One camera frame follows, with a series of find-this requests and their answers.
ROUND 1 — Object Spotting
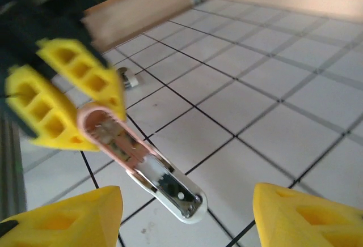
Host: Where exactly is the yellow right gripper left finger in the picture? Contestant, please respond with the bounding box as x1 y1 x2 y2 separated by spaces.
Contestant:
0 185 124 247

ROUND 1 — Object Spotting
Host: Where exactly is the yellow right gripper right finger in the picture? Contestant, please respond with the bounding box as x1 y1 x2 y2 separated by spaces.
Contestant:
252 182 363 247

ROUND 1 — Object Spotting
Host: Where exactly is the beige stapler with olive base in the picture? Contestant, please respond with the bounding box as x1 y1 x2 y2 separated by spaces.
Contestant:
117 67 140 91

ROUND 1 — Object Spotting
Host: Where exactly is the pink stapler with white base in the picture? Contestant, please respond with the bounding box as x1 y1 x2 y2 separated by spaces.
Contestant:
77 102 209 225

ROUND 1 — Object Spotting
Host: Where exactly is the long aluminium base rail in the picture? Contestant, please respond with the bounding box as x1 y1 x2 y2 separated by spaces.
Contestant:
0 108 28 222

